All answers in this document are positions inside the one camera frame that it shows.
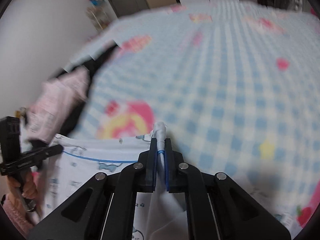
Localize black garment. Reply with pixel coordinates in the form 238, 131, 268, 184
32, 41, 119, 147

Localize white storage shelf rack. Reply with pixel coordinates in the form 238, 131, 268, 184
86, 4, 111, 32

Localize pink cartoon pajama garment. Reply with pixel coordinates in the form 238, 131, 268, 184
27, 67, 89, 144

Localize person's left hand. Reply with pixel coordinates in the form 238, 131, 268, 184
7, 171, 38, 202

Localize blue checkered cartoon blanket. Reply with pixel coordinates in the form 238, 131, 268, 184
72, 1, 319, 236

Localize light blue cartoon pajama pants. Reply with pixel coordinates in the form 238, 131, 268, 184
38, 122, 188, 239

